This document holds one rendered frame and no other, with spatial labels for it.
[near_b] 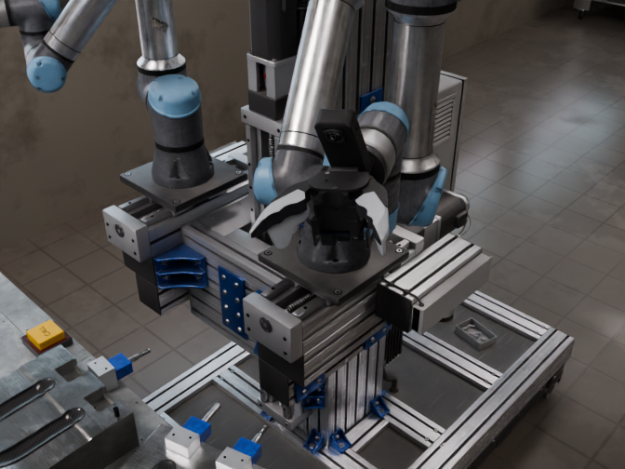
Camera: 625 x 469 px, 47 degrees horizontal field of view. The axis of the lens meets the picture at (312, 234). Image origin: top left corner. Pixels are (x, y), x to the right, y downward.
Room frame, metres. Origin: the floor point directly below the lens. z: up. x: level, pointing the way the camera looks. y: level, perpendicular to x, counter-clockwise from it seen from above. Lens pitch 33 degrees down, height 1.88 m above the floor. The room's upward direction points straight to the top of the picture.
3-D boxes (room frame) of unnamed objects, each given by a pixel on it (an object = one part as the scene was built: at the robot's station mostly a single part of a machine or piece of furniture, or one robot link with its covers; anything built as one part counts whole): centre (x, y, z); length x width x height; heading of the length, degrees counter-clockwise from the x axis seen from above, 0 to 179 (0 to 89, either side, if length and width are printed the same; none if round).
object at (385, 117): (0.93, -0.09, 1.43); 0.11 x 0.08 x 0.09; 163
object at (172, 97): (1.57, 0.32, 1.20); 0.13 x 0.12 x 0.14; 21
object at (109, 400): (0.96, 0.39, 0.87); 0.05 x 0.05 x 0.04; 45
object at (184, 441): (0.92, 0.21, 0.86); 0.13 x 0.05 x 0.05; 153
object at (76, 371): (1.03, 0.47, 0.87); 0.05 x 0.05 x 0.04; 45
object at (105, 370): (1.12, 0.40, 0.83); 0.13 x 0.05 x 0.05; 133
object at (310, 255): (1.23, -0.04, 1.09); 0.15 x 0.15 x 0.10
